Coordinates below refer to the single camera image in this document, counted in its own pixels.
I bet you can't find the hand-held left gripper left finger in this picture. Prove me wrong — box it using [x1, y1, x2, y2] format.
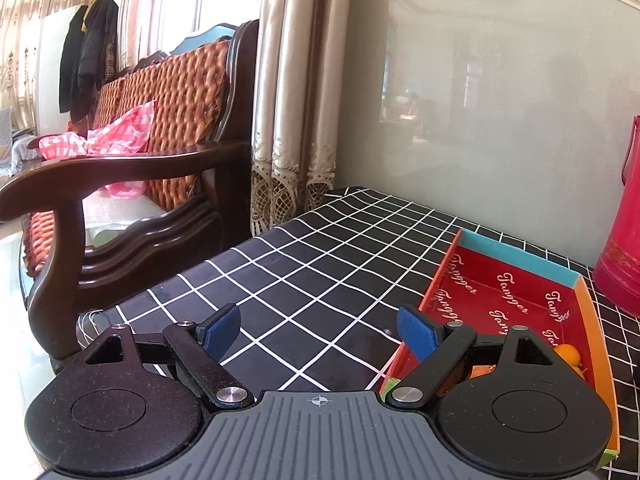
[82, 303, 255, 409]

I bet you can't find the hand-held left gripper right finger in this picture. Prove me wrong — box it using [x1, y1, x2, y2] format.
[390, 304, 563, 407]

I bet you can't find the colourful cardboard box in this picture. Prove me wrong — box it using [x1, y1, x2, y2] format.
[380, 229, 621, 471]

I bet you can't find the black white checked tablecloth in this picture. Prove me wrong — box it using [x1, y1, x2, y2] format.
[75, 187, 640, 480]

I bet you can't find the pale sheet on sofa seat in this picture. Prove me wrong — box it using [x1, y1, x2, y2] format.
[82, 192, 171, 248]

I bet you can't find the pink checked cloth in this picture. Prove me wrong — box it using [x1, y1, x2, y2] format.
[39, 100, 158, 201]

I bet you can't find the red metal thermos flask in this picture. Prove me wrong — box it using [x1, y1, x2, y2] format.
[592, 115, 640, 318]

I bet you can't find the wooden sofa with orange cushions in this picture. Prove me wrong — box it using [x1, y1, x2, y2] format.
[0, 19, 261, 376]

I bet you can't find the beige patterned curtain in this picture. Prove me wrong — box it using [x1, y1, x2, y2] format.
[250, 0, 351, 236]

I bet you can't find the black hanging coat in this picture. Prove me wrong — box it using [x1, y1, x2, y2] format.
[59, 0, 120, 113]

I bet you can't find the white upright panel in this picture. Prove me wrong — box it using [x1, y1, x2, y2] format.
[35, 7, 76, 136]

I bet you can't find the sheer window curtain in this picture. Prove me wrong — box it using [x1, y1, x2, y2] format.
[120, 0, 266, 61]

